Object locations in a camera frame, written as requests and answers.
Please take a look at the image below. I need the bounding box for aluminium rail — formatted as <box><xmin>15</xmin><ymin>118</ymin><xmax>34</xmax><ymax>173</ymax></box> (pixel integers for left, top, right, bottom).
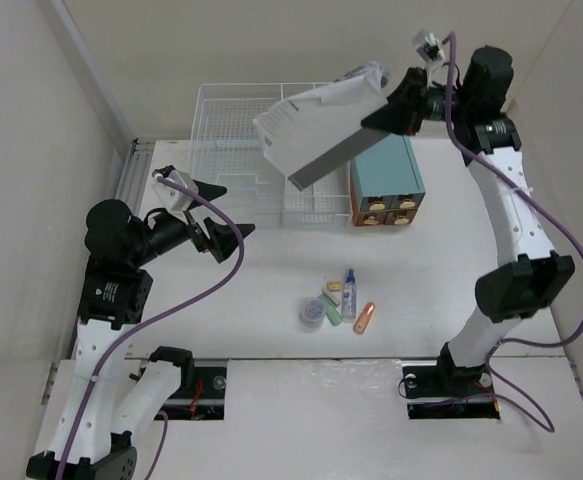
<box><xmin>40</xmin><ymin>138</ymin><xmax>155</xmax><ymax>406</ymax></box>

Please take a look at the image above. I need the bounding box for white wire desk organizer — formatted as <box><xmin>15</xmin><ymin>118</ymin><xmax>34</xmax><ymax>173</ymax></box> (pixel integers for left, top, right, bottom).
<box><xmin>186</xmin><ymin>82</ymin><xmax>352</xmax><ymax>230</ymax></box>

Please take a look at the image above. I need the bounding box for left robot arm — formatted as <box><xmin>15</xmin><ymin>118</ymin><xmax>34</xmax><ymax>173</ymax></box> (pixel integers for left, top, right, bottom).
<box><xmin>26</xmin><ymin>168</ymin><xmax>255</xmax><ymax>479</ymax></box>

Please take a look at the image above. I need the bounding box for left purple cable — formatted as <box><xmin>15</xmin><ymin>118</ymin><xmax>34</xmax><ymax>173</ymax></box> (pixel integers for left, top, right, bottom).
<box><xmin>53</xmin><ymin>169</ymin><xmax>246</xmax><ymax>480</ymax></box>

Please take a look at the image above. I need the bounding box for clear blue spray bottle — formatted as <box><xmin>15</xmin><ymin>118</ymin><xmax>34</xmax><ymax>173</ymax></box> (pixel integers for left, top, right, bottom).
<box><xmin>341</xmin><ymin>269</ymin><xmax>357</xmax><ymax>321</ymax></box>

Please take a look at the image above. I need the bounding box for yellow eraser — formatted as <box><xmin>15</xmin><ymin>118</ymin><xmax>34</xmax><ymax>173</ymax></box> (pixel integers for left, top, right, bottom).
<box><xmin>326</xmin><ymin>281</ymin><xmax>342</xmax><ymax>292</ymax></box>

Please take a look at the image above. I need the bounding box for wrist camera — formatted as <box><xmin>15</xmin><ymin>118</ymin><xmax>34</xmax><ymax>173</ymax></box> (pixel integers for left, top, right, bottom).
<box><xmin>412</xmin><ymin>29</ymin><xmax>446</xmax><ymax>66</ymax></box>
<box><xmin>151</xmin><ymin>165</ymin><xmax>199</xmax><ymax>212</ymax></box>

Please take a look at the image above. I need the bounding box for teal drawer cabinet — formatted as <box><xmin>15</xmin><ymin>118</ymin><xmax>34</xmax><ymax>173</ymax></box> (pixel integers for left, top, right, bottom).
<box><xmin>350</xmin><ymin>135</ymin><xmax>426</xmax><ymax>227</ymax></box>

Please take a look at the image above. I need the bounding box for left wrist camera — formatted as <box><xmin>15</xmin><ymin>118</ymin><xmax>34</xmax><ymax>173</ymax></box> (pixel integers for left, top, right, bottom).
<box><xmin>151</xmin><ymin>165</ymin><xmax>199</xmax><ymax>212</ymax></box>

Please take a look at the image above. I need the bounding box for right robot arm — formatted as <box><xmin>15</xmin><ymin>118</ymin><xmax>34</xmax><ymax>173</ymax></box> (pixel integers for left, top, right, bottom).
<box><xmin>362</xmin><ymin>42</ymin><xmax>575</xmax><ymax>399</ymax></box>

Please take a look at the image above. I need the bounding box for purple cable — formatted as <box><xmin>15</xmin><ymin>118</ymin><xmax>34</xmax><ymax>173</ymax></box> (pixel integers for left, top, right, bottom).
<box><xmin>53</xmin><ymin>169</ymin><xmax>246</xmax><ymax>480</ymax></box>
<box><xmin>440</xmin><ymin>30</ymin><xmax>583</xmax><ymax>435</ymax></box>

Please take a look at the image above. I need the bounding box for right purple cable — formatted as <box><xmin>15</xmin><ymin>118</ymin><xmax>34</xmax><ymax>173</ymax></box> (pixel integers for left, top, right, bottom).
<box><xmin>440</xmin><ymin>30</ymin><xmax>583</xmax><ymax>435</ymax></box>

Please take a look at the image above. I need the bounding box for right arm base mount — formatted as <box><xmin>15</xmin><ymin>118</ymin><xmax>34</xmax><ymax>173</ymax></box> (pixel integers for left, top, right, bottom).
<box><xmin>399</xmin><ymin>347</ymin><xmax>500</xmax><ymax>420</ymax></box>

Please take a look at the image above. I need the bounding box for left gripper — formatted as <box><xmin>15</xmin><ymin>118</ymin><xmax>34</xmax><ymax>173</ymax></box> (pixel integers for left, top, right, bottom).
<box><xmin>128</xmin><ymin>180</ymin><xmax>254</xmax><ymax>267</ymax></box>

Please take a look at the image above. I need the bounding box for green highlighter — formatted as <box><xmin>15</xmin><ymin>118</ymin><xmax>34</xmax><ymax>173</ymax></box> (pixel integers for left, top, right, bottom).
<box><xmin>319</xmin><ymin>293</ymin><xmax>343</xmax><ymax>326</ymax></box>

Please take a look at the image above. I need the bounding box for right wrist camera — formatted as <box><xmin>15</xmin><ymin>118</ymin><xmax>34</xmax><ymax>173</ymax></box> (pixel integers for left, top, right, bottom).
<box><xmin>412</xmin><ymin>29</ymin><xmax>446</xmax><ymax>66</ymax></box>

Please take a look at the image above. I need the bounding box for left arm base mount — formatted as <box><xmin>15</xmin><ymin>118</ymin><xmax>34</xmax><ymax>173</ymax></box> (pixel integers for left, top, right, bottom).
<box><xmin>129</xmin><ymin>346</ymin><xmax>228</xmax><ymax>421</ymax></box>

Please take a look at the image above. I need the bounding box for grey white eraser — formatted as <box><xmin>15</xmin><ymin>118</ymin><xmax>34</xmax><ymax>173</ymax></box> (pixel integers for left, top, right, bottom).
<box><xmin>322</xmin><ymin>289</ymin><xmax>341</xmax><ymax>306</ymax></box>

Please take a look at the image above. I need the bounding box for clear jar of paperclips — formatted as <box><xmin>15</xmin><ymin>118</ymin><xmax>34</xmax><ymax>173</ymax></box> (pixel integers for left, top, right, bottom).
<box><xmin>298</xmin><ymin>297</ymin><xmax>326</xmax><ymax>331</ymax></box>

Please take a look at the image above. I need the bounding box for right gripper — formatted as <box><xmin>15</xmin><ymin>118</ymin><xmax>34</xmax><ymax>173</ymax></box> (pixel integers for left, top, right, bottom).
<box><xmin>359</xmin><ymin>68</ymin><xmax>473</xmax><ymax>137</ymax></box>

